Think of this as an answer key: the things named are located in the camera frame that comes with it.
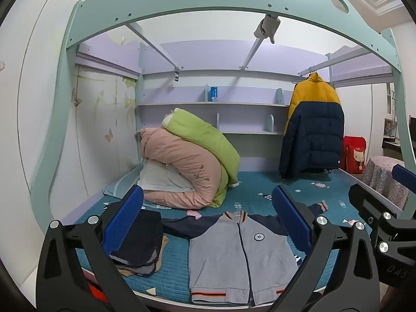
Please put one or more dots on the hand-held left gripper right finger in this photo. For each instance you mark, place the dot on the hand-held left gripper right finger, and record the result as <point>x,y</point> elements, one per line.
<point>292,217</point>

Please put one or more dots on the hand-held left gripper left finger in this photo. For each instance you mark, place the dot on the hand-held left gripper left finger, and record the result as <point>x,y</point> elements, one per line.
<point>125,216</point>

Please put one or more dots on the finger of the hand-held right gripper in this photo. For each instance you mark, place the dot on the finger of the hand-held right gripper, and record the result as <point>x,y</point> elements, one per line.
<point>404,175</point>
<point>364,200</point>

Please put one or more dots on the grey and navy zip jacket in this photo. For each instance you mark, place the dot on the grey and navy zip jacket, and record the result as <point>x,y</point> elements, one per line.
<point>227,250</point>

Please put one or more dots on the folded navy garment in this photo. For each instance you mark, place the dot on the folded navy garment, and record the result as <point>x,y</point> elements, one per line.
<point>139,234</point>

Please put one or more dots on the pink floral covered stool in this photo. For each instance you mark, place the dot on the pink floral covered stool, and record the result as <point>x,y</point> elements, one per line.
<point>380,178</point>

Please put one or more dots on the light blue pillow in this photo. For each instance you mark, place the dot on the light blue pillow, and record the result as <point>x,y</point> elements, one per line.
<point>116,190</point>

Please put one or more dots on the dark desk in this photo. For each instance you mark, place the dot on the dark desk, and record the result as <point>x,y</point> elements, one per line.
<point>391,148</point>

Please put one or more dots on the red bag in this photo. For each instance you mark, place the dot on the red bag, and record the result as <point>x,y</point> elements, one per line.
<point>354,156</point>

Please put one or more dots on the white pillow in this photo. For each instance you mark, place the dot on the white pillow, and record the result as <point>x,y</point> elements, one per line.
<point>159,177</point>

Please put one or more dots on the pink quilt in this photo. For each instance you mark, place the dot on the pink quilt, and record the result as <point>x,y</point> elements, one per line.
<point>182,159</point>

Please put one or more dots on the person's red clothing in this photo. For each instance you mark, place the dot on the person's red clothing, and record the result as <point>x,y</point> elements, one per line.
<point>97,294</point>

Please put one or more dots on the yellow and navy puffer jacket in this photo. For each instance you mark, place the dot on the yellow and navy puffer jacket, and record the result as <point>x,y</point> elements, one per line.
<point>312,120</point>

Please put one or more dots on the green quilt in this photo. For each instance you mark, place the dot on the green quilt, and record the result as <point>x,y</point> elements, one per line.
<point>201,133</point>

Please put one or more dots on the lavender shelf unit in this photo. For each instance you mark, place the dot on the lavender shelf unit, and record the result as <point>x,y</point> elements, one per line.
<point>243,95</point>

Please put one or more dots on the small blue box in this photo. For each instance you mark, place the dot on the small blue box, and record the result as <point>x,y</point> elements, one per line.
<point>213,94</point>

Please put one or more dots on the black hanging tag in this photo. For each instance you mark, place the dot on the black hanging tag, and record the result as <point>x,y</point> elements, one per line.
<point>176,75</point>

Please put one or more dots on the grey cloth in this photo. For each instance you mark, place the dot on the grey cloth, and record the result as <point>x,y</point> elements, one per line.
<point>268,26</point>

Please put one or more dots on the photo frame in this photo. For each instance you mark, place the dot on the photo frame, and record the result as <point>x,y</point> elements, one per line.
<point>389,127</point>

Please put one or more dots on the pink butterfly wall sticker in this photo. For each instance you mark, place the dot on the pink butterfly wall sticker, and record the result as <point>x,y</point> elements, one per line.
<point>109,135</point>

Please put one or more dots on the brown butterfly wall sticker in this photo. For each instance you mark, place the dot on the brown butterfly wall sticker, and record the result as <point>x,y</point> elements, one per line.
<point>76,99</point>

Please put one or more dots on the teal bunk bed frame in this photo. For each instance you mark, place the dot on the teal bunk bed frame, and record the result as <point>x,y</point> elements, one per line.
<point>195,9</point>

